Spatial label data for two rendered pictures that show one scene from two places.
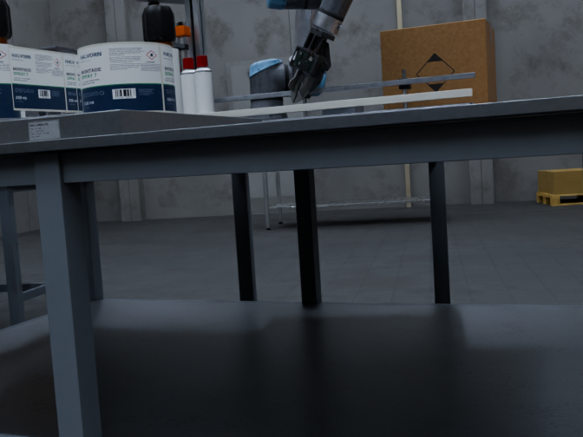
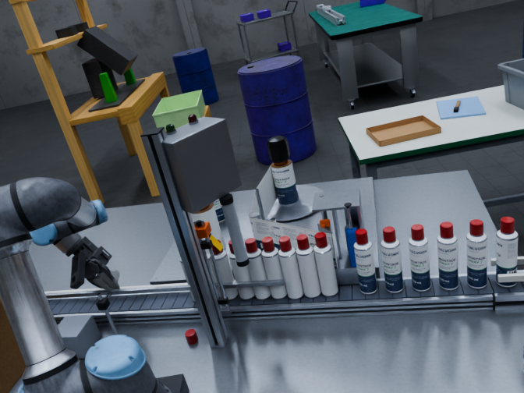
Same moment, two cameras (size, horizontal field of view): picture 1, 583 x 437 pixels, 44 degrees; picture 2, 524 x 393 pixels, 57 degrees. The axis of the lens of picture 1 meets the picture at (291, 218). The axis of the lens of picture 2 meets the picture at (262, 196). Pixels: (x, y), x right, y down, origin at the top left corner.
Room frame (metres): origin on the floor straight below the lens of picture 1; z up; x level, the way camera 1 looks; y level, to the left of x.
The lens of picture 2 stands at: (3.48, 0.37, 1.80)
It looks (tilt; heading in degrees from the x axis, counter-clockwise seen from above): 25 degrees down; 174
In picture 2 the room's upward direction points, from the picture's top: 13 degrees counter-clockwise
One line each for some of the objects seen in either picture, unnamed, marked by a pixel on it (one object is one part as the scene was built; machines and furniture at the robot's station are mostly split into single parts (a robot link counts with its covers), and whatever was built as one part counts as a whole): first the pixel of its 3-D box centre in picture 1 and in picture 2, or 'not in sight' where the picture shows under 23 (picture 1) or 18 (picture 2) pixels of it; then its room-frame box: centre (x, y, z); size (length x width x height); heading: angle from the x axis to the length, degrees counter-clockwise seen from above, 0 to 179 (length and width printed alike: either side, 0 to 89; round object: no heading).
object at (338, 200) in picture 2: (49, 51); (336, 200); (2.26, 0.71, 1.14); 0.14 x 0.11 x 0.01; 68
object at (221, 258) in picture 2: not in sight; (223, 270); (2.21, 0.33, 0.98); 0.05 x 0.05 x 0.20
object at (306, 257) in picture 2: not in sight; (307, 266); (2.32, 0.58, 0.98); 0.05 x 0.05 x 0.20
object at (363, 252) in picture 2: not in sight; (365, 261); (2.38, 0.73, 0.98); 0.05 x 0.05 x 0.20
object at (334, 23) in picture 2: not in sight; (359, 41); (-3.19, 2.90, 0.53); 2.86 x 1.13 x 1.07; 168
